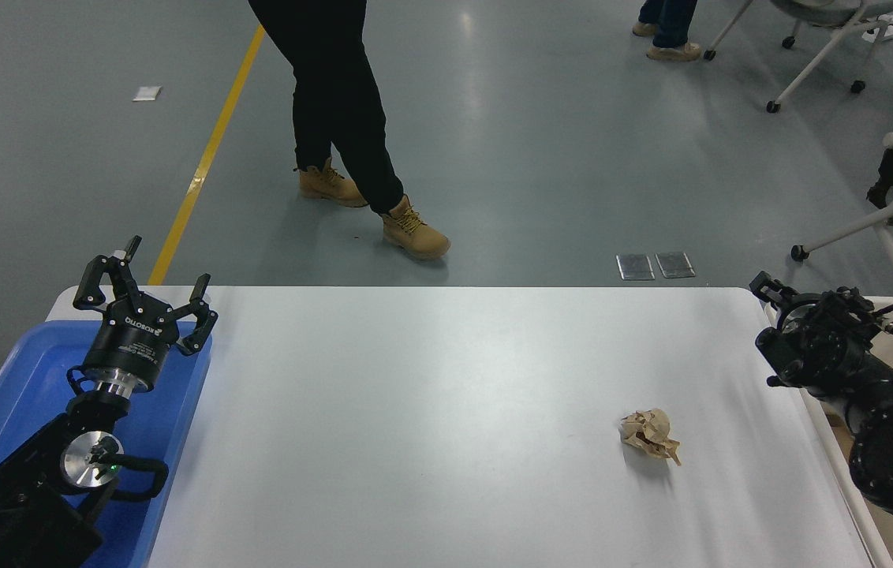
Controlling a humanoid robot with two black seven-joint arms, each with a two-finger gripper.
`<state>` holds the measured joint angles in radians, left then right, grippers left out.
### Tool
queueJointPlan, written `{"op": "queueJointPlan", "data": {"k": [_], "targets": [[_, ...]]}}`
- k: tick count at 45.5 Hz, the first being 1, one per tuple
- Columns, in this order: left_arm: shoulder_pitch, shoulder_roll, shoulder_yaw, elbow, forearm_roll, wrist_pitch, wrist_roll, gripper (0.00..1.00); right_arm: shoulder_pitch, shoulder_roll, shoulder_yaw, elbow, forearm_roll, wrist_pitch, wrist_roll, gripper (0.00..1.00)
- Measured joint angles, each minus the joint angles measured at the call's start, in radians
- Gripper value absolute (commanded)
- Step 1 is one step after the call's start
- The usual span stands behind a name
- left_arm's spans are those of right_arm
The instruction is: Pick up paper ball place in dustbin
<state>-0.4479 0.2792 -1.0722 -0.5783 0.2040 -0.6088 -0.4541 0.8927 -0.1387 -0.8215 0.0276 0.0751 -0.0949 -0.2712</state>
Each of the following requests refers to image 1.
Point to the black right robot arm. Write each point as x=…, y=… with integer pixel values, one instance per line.
x=888, y=442

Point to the person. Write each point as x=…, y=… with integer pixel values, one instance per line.
x=671, y=24
x=336, y=87

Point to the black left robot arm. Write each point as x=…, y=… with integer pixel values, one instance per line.
x=28, y=489

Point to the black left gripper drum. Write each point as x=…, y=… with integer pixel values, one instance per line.
x=131, y=339

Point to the silver floor plate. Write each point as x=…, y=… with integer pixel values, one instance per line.
x=635, y=267
x=675, y=265

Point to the tan paper ball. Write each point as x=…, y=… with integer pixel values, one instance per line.
x=649, y=434

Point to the blue plastic tray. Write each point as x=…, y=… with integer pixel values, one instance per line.
x=28, y=371

